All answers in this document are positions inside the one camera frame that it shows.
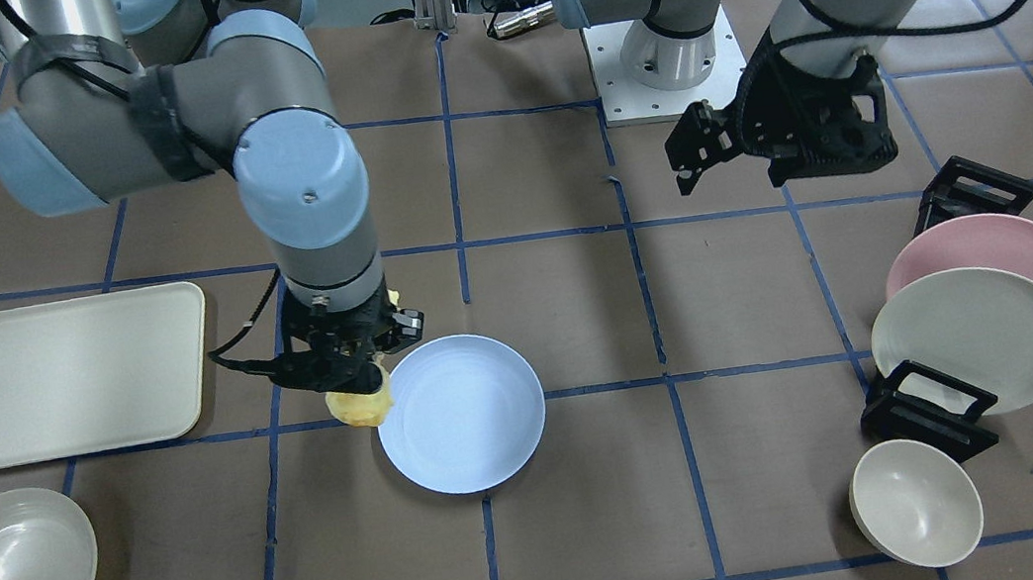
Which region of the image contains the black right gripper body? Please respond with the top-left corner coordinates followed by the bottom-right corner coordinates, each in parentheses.
top-left (273, 283), bottom-right (399, 394)

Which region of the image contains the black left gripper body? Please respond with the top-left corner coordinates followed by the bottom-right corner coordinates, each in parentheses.
top-left (735, 48), bottom-right (898, 187)

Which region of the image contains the light blue plate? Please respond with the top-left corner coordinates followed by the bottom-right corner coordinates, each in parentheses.
top-left (378, 334), bottom-right (547, 495)

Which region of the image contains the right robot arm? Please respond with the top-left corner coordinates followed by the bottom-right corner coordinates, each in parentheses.
top-left (0, 0), bottom-right (422, 396)

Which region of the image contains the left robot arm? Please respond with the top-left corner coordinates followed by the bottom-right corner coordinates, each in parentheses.
top-left (551, 0), bottom-right (1029, 196)

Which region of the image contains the pink plate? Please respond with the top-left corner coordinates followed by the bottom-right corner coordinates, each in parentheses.
top-left (885, 213), bottom-right (1033, 299)

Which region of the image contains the beige plate in rack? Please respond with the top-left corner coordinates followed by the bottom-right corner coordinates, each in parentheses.
top-left (871, 266), bottom-right (1033, 415)

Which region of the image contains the black plate rack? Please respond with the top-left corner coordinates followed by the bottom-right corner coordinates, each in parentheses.
top-left (860, 155), bottom-right (1033, 463)

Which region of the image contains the white rectangular tray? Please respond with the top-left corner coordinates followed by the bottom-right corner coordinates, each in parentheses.
top-left (0, 281), bottom-right (206, 469)

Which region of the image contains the silver metal connector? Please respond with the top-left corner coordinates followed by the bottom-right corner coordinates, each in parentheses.
top-left (486, 2), bottom-right (557, 42)

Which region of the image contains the beige bowl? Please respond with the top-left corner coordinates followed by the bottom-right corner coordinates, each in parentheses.
top-left (848, 439), bottom-right (985, 568)

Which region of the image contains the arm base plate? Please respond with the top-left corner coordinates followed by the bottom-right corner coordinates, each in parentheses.
top-left (583, 10), bottom-right (746, 127)

